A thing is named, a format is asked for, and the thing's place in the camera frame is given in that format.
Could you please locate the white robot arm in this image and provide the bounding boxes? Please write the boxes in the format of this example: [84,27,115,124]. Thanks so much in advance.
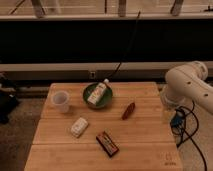
[160,61,213,115]

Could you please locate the green bowl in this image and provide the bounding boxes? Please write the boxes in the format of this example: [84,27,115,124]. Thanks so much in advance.
[83,83,113,109]

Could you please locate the white green-labelled bottle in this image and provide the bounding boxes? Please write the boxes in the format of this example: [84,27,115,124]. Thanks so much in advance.
[87,79,109,105]

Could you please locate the brown oblong object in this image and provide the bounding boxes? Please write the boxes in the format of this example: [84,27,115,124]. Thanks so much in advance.
[122,102,135,120]

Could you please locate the clear plastic cup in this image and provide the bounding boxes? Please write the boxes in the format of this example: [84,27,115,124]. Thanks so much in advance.
[51,91,70,113]

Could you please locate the dark orange-labelled box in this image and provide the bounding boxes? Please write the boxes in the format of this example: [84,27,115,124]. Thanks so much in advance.
[96,131,119,157]

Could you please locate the dark object at left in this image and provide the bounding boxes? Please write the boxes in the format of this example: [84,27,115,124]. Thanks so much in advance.
[0,72,20,125]

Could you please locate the white wall outlet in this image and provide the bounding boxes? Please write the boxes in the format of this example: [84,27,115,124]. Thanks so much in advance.
[89,71,96,79]

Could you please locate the black hanging cable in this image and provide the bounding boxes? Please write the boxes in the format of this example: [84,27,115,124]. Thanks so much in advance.
[107,10,142,80]

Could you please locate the black floor cables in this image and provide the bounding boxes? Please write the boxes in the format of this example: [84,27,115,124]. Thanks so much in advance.
[170,100,209,171]

